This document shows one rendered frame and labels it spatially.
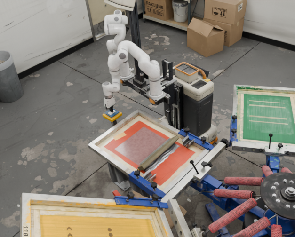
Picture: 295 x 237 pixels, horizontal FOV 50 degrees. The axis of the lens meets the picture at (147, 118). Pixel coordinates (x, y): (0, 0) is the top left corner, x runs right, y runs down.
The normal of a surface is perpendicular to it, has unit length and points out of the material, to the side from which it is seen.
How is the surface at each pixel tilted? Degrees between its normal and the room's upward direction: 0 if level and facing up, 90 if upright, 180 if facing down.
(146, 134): 0
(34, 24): 90
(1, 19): 90
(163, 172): 0
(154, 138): 0
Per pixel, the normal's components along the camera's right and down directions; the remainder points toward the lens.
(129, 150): -0.08, -0.76
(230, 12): -0.62, 0.55
